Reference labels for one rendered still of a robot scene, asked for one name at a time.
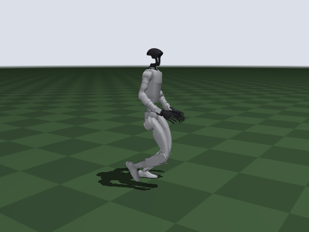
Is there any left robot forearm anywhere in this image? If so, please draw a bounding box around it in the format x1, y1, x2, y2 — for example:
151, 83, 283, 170
159, 95, 171, 110

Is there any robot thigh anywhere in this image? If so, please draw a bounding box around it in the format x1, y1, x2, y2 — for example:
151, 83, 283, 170
143, 116, 169, 163
157, 115, 172, 153

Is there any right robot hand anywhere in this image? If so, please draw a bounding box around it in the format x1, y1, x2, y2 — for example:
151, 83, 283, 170
156, 108, 179, 124

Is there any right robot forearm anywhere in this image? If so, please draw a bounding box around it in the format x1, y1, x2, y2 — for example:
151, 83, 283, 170
140, 93, 162, 114

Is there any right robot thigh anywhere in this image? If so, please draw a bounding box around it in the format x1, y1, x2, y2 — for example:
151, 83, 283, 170
143, 116, 169, 163

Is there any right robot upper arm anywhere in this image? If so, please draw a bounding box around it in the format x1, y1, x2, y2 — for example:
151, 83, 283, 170
138, 71, 153, 100

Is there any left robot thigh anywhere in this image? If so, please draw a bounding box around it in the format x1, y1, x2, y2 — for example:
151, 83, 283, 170
157, 115, 172, 153

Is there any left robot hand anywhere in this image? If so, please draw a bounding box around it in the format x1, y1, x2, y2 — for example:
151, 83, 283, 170
170, 106, 185, 123

